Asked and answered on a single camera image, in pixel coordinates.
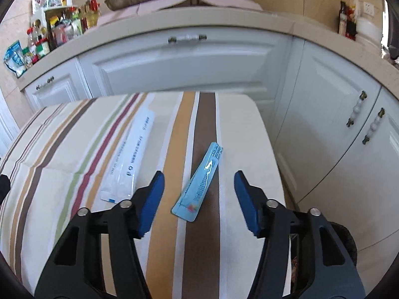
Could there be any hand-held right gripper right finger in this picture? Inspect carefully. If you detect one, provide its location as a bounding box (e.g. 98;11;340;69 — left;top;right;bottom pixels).
234;170;366;299

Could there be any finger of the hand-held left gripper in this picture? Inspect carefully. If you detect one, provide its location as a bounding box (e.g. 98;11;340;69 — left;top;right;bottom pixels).
0;174;10;208

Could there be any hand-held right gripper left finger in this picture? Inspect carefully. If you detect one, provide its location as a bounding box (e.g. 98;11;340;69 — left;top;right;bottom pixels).
34;170;165;299

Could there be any light blue sachet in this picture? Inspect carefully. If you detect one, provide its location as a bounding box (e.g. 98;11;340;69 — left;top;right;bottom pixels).
171;142;224;223

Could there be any black round trash bin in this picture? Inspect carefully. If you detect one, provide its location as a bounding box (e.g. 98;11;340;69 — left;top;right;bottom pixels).
288;221;359;299

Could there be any long white packet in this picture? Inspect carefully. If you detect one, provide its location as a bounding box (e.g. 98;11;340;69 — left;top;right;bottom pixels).
100;112;156;204

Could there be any striped tablecloth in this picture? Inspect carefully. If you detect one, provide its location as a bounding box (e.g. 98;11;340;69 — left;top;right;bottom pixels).
0;91;287;299

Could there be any blue white bag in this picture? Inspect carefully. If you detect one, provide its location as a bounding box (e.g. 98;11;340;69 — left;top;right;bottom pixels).
4;40;27;78

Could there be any white kitchen cabinet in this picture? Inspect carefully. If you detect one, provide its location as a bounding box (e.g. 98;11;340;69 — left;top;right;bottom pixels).
20;26;399;287

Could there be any group of condiment bottles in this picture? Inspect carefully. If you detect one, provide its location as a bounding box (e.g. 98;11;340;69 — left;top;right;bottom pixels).
26;0;102;66

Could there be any pink stove cover cloth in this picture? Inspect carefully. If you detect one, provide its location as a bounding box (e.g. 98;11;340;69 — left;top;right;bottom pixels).
98;0;265;27

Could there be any red label sauce bottle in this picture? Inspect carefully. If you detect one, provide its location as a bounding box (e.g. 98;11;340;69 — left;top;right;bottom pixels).
346;4;358;39

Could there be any white rice cooker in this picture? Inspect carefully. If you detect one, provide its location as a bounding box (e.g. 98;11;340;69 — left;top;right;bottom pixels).
355;17;384;46

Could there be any short drawer handle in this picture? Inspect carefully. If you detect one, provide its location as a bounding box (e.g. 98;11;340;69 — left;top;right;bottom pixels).
36;76;55;90

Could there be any cabinet door handle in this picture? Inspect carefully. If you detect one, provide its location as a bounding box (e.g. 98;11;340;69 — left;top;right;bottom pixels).
346;91;367;128
362;108;385;145

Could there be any long drawer handle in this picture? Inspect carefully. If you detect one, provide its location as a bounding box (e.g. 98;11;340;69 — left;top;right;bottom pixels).
168;34;207;43

